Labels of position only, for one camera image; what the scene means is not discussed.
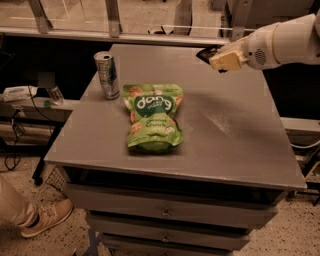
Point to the black rxbar chocolate bar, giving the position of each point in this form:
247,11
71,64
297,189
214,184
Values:
207,53

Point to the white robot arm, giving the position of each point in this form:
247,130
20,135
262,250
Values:
294,41

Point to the silver energy drink can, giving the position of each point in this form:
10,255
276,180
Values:
107,73

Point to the beige trouser leg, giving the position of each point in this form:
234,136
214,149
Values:
15,208

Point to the green rice chip bag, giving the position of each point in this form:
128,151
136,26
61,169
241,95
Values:
152,109

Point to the clear plastic water bottle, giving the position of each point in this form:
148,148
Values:
56,95

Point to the middle grey drawer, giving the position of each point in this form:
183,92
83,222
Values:
168,233

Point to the low side bench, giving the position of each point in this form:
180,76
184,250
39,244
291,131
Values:
35,111

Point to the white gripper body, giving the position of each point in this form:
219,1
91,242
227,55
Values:
257,50

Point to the grey drawer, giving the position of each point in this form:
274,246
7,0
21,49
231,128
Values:
168,233
158,248
169,207

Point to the tan sneaker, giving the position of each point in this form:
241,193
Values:
49,217

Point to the top grey drawer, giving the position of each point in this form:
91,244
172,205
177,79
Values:
169,207

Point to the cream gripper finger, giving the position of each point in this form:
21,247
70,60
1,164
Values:
228,61
237,46

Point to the bottom grey drawer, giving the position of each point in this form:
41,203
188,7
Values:
158,248

